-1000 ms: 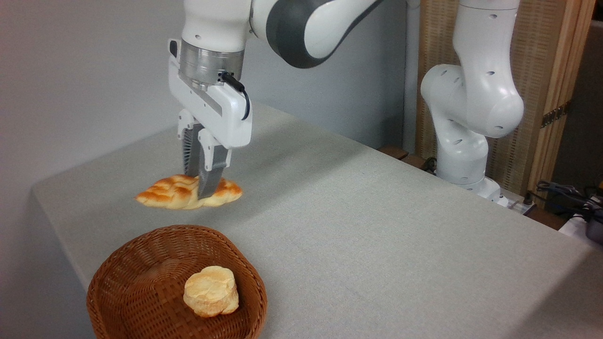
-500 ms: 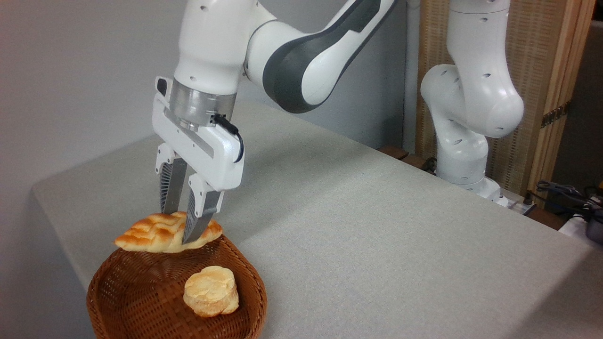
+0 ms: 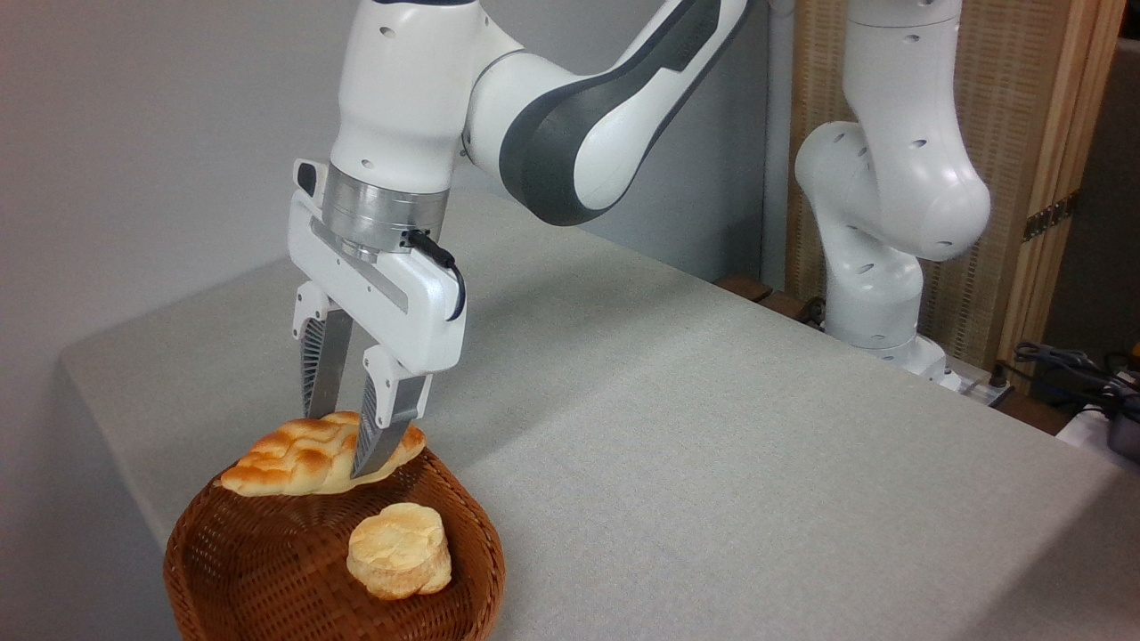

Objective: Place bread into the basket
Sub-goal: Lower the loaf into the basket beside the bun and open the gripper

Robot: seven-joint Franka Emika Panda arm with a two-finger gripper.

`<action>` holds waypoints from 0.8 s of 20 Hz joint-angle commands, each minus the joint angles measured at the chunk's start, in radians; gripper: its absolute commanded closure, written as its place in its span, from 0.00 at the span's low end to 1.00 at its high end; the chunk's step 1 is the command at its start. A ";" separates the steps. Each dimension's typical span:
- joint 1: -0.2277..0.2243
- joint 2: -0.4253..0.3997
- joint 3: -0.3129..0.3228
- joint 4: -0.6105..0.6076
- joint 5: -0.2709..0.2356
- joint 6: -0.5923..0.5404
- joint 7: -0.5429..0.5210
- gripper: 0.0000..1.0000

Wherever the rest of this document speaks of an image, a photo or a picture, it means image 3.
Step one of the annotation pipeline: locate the brown wicker basket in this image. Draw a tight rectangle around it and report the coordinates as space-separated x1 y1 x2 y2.
163 445 507 641

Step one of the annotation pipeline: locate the white power strip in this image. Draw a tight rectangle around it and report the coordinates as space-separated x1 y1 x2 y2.
944 356 1016 407

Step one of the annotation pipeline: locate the brass screen hinge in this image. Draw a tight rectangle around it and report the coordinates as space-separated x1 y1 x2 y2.
1022 191 1081 242

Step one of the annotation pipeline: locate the brown wooden block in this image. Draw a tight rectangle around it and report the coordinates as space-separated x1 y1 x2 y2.
715 274 774 304

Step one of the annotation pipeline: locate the bamboo folding screen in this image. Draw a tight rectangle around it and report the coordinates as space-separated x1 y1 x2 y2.
786 0 1128 370

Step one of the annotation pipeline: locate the round pale bread roll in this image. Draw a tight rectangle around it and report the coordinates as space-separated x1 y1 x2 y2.
346 502 452 601

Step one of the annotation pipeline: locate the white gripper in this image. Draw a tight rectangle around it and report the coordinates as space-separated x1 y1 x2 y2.
287 159 468 480

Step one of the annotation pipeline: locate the black cable bundle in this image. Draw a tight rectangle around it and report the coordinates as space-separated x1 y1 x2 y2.
1013 342 1140 421

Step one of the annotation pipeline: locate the braided golden bread loaf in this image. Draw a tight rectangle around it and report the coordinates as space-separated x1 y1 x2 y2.
220 410 427 497

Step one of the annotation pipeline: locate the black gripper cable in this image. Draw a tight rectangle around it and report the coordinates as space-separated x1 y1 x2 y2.
405 230 468 322

